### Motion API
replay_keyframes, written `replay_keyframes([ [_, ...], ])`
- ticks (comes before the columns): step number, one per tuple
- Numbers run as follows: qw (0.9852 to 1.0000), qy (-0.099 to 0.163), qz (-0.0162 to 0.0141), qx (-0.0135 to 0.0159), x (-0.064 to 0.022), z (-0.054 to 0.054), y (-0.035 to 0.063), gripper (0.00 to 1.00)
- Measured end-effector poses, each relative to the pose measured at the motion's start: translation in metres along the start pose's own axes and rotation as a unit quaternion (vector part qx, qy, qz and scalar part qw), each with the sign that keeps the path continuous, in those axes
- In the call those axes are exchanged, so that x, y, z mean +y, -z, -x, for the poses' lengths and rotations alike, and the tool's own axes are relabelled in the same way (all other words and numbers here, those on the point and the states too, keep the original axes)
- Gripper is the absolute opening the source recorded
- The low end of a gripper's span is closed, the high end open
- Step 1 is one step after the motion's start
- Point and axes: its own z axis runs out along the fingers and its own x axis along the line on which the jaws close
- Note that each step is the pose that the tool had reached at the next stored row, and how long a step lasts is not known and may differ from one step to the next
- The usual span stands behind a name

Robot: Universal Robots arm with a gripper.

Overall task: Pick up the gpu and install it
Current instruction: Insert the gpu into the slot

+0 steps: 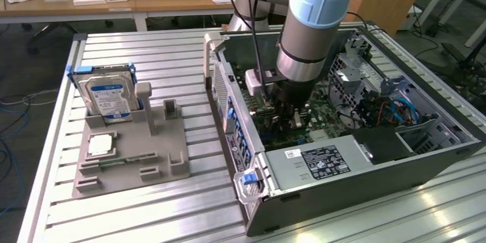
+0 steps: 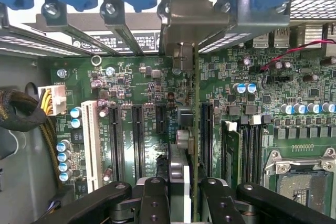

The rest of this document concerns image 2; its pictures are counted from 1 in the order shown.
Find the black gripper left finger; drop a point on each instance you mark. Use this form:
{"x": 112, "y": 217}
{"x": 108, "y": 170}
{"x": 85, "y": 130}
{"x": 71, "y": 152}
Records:
{"x": 153, "y": 203}

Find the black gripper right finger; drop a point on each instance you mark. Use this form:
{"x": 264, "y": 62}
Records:
{"x": 218, "y": 203}

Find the installed green RAM stick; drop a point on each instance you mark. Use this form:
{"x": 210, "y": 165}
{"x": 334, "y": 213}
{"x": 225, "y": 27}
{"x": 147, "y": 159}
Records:
{"x": 231, "y": 150}

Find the long black expansion slot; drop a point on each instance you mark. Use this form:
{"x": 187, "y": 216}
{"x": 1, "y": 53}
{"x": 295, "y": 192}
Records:
{"x": 116, "y": 142}
{"x": 138, "y": 140}

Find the short black expansion slot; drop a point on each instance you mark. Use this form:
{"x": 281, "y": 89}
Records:
{"x": 161, "y": 119}

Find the white expansion slot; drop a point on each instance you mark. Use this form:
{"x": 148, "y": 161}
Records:
{"x": 92, "y": 145}

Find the CPU socket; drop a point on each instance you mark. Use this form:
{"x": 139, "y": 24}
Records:
{"x": 302, "y": 182}

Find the green motherboard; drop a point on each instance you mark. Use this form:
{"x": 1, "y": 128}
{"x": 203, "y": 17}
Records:
{"x": 147, "y": 77}

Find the grey power supply unit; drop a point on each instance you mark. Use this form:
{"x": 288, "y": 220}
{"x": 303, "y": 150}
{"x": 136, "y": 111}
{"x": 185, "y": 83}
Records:
{"x": 23, "y": 203}

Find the white power connector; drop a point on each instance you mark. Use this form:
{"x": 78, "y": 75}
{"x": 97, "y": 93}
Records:
{"x": 56, "y": 99}

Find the metal slot cover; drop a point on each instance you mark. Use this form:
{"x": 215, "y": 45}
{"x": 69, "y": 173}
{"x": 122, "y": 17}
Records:
{"x": 78, "y": 35}
{"x": 123, "y": 30}

